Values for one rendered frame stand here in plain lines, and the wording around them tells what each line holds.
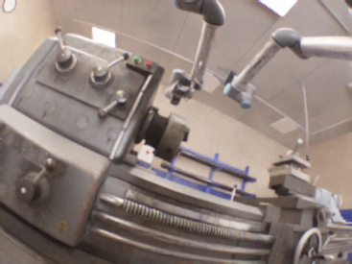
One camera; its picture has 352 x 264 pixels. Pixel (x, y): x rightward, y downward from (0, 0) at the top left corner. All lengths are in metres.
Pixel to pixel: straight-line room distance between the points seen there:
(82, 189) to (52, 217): 0.13
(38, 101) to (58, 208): 0.44
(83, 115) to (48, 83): 0.23
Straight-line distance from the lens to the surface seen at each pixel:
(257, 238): 0.78
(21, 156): 0.58
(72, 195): 0.50
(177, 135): 0.81
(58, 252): 0.70
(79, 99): 0.69
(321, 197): 1.74
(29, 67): 0.91
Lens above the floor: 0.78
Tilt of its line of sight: 22 degrees up
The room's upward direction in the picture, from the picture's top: 20 degrees clockwise
